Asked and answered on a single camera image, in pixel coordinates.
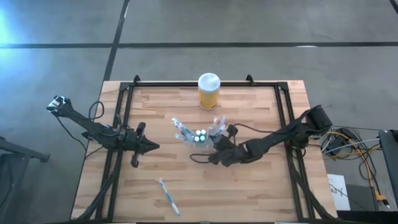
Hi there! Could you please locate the dark grey mat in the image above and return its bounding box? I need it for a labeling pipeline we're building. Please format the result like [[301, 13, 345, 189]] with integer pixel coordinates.
[[345, 183, 376, 213]]

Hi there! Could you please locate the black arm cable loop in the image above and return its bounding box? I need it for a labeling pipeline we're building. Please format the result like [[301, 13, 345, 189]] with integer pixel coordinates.
[[88, 100, 106, 121]]

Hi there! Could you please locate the black metal stand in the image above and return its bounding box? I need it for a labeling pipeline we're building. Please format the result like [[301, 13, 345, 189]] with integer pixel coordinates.
[[0, 136, 51, 224]]

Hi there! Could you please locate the white cable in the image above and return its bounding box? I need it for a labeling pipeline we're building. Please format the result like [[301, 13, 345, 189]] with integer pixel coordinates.
[[323, 138, 382, 155]]

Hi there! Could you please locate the blue toothbrush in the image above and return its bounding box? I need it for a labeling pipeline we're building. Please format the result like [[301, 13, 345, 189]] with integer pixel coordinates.
[[174, 133, 194, 142], [171, 116, 193, 137], [207, 118, 222, 138], [158, 177, 181, 217]]

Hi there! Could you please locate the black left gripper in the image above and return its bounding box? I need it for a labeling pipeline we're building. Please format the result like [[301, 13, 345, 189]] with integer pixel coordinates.
[[124, 121, 160, 169]]

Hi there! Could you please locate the yellow cable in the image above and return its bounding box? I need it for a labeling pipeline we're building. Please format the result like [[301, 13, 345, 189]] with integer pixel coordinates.
[[326, 130, 382, 200]]

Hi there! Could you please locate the white paper sheet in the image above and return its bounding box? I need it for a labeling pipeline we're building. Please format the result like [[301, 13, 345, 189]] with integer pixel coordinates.
[[326, 173, 351, 212]]

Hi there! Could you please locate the clear acrylic organizer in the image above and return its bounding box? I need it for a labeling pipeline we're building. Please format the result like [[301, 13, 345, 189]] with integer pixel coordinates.
[[177, 124, 220, 147]]

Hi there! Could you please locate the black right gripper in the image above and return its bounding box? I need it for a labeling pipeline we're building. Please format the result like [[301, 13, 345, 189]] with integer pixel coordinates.
[[207, 124, 250, 168]]

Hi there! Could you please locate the black case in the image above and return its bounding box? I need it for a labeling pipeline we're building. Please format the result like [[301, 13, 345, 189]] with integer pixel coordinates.
[[377, 129, 398, 203]]

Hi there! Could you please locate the black floor cable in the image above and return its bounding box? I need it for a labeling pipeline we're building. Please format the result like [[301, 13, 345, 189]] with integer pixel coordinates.
[[55, 116, 88, 152]]

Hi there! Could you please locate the black aluminium table frame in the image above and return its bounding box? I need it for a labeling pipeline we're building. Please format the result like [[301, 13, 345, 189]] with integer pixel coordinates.
[[70, 73, 338, 223]]

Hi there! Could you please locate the yellow canister white lid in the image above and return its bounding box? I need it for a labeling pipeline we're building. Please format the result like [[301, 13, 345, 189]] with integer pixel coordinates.
[[197, 72, 221, 111]]

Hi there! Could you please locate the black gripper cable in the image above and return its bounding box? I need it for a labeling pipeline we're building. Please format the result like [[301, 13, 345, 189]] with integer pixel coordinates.
[[189, 152, 218, 164]]

